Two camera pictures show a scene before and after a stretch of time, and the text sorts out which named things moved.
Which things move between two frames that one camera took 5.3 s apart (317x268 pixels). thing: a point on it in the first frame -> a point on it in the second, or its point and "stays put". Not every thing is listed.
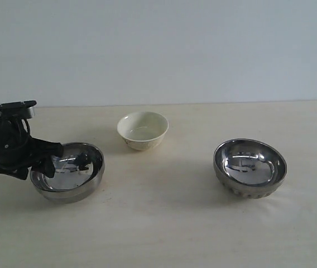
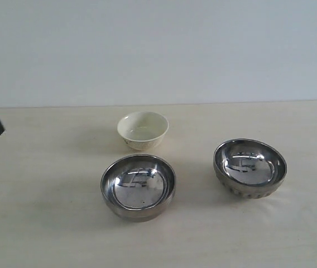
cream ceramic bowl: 143,130 stays put
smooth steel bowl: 78,173 -> 138,188
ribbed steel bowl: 249,168 stays put
